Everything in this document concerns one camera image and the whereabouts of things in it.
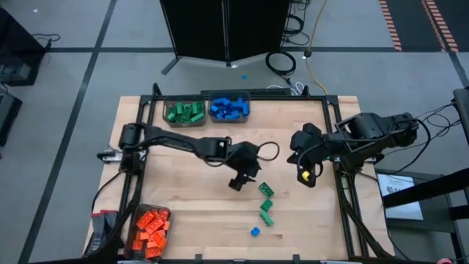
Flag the black power strip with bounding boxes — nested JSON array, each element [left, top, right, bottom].
[[200, 87, 292, 97]]

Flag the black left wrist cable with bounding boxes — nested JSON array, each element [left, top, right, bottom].
[[255, 140, 281, 163]]

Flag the black floor cable bundle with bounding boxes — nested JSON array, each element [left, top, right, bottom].
[[284, 0, 306, 47]]

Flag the yellow cable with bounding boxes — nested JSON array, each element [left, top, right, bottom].
[[305, 0, 330, 95]]

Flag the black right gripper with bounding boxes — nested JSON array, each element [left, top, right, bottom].
[[287, 122, 330, 188]]

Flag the black partition panel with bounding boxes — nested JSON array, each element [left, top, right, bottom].
[[160, 0, 229, 76], [226, 0, 291, 67]]

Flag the white cable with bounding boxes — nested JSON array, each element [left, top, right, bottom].
[[266, 82, 306, 97]]

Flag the black metal stand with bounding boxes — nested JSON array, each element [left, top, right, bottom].
[[380, 87, 469, 264]]

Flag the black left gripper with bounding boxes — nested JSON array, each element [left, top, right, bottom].
[[226, 141, 263, 192]]

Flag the black desk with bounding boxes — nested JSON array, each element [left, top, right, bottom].
[[0, 6, 48, 87]]

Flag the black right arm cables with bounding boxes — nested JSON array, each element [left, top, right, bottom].
[[401, 102, 462, 177]]

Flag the white paper sheet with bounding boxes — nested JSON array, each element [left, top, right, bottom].
[[377, 174, 424, 221]]

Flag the grey translucent plastic bin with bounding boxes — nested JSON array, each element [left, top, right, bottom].
[[123, 203, 174, 261], [162, 94, 207, 128], [207, 90, 252, 124]]

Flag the black equipment case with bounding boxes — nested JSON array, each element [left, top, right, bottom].
[[0, 91, 23, 147]]

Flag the coiled black floor cable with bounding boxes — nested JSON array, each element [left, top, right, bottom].
[[265, 50, 297, 76]]

